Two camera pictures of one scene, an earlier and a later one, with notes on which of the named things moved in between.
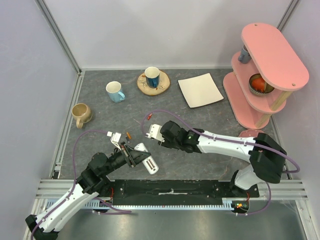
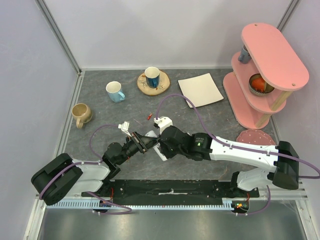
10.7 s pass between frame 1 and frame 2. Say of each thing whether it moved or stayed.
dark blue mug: stayed
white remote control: moved
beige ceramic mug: stayed
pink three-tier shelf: stayed
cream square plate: stayed
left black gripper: moved
